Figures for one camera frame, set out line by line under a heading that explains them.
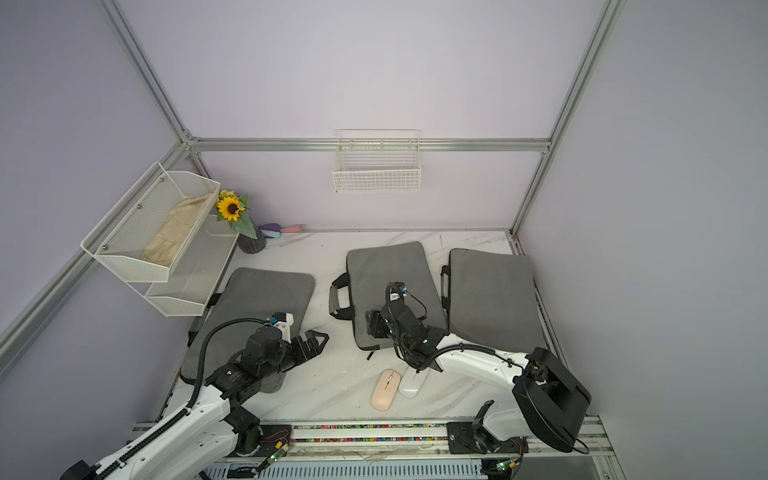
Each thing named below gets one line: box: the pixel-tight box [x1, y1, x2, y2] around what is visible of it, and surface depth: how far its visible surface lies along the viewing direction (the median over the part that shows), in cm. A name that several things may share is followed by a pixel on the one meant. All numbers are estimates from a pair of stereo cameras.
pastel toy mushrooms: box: [259, 223, 305, 239], surface depth 121 cm
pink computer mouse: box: [371, 368, 401, 412], surface depth 82 cm
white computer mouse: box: [398, 367, 430, 399], surface depth 83 cm
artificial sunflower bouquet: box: [215, 190, 257, 240], surface depth 97 cm
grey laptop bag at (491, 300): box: [441, 248, 548, 355], surface depth 100 cm
